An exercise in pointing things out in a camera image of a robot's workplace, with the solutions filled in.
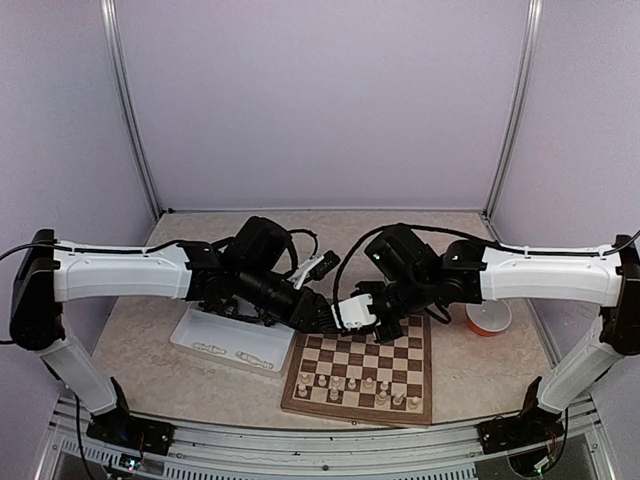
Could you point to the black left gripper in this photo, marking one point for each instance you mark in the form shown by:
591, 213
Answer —
304, 312

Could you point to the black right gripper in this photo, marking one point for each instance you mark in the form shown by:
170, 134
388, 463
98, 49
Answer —
392, 332

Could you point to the white plastic divided tray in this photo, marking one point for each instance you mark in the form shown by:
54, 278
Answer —
268, 343

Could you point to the wooden chess board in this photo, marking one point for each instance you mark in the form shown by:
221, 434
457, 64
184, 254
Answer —
405, 363

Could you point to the white knight piece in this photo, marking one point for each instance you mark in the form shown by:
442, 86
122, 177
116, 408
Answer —
398, 399

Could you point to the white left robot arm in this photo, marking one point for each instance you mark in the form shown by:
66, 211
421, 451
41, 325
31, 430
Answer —
53, 272

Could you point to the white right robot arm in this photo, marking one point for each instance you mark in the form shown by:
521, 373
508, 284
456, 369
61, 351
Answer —
471, 272

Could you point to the pile of dark chess pieces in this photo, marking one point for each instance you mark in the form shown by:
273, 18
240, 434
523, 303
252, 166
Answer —
237, 309

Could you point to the orange white bowl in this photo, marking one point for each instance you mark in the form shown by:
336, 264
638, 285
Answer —
489, 318

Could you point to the white queen piece lying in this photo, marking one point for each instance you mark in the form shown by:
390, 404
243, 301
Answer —
209, 348

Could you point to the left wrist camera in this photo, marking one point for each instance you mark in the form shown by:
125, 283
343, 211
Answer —
315, 268

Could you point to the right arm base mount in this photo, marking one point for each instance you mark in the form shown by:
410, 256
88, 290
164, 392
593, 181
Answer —
507, 433

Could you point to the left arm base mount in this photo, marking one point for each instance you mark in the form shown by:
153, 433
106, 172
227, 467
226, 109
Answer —
120, 428

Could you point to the front aluminium rail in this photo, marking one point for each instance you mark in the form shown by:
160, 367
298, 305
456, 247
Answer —
201, 450

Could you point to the right aluminium frame post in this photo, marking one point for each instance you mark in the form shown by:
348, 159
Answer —
517, 106

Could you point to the aluminium frame post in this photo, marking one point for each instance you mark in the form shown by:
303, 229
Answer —
116, 53
517, 106

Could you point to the left aluminium frame post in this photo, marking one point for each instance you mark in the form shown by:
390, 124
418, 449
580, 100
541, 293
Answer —
116, 53

